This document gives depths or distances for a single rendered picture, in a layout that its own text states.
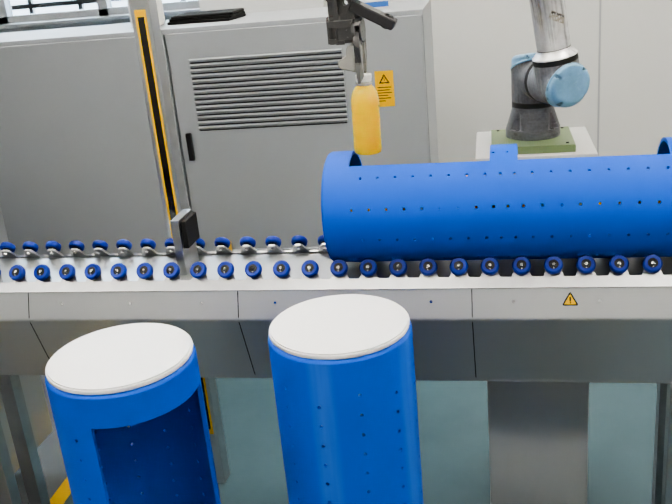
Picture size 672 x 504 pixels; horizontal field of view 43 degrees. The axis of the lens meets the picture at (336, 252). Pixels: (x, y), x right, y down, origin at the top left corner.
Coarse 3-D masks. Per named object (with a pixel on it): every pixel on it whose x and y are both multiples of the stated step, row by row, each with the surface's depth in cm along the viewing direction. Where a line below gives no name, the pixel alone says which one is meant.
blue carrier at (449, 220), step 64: (384, 192) 203; (448, 192) 200; (512, 192) 197; (576, 192) 194; (640, 192) 191; (384, 256) 212; (448, 256) 209; (512, 256) 207; (576, 256) 204; (640, 256) 202
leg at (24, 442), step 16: (0, 384) 267; (16, 384) 269; (16, 400) 269; (16, 416) 271; (16, 432) 273; (32, 432) 277; (16, 448) 275; (32, 448) 277; (32, 464) 277; (32, 480) 279; (32, 496) 281; (48, 496) 286
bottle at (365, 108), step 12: (360, 84) 205; (360, 96) 205; (372, 96) 206; (360, 108) 206; (372, 108) 206; (360, 120) 207; (372, 120) 207; (360, 132) 208; (372, 132) 208; (360, 144) 209; (372, 144) 209
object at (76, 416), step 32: (192, 352) 164; (160, 384) 154; (192, 384) 161; (64, 416) 155; (96, 416) 152; (128, 416) 152; (160, 416) 183; (192, 416) 179; (64, 448) 160; (96, 448) 155; (128, 448) 184; (160, 448) 186; (192, 448) 183; (96, 480) 157; (128, 480) 186; (160, 480) 189; (192, 480) 187
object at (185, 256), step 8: (176, 216) 228; (184, 216) 229; (192, 216) 230; (176, 224) 225; (184, 224) 225; (192, 224) 230; (176, 232) 226; (184, 232) 226; (192, 232) 230; (176, 240) 227; (184, 240) 227; (192, 240) 230; (176, 248) 227; (184, 248) 228; (192, 248) 234; (176, 256) 228; (184, 256) 228; (192, 256) 234; (184, 264) 229; (184, 272) 230
